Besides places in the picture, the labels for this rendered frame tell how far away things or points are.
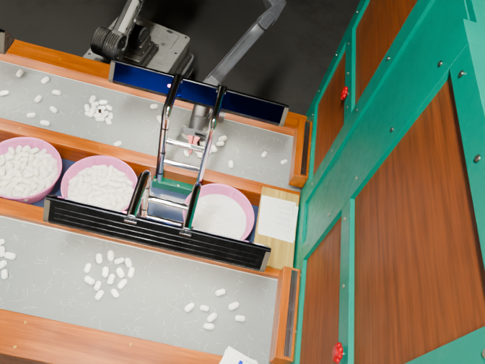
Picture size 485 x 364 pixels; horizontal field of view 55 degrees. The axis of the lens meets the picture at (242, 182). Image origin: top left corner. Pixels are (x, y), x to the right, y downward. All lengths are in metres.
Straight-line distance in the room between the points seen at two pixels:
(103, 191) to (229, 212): 0.47
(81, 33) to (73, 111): 1.55
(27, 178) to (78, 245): 0.33
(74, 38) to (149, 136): 1.66
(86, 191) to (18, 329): 0.52
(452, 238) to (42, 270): 1.24
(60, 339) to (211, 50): 2.46
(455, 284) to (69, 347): 1.10
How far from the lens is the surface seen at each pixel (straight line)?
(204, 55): 3.43
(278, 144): 2.00
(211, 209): 1.75
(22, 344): 1.54
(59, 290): 1.60
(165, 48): 2.69
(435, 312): 0.81
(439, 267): 0.82
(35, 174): 1.82
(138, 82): 1.64
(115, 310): 1.56
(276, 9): 1.95
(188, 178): 1.79
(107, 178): 1.78
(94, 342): 1.51
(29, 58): 2.18
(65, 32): 3.50
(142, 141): 1.89
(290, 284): 1.54
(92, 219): 1.30
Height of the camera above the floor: 2.23
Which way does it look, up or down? 54 degrees down
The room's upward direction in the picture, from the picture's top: 21 degrees clockwise
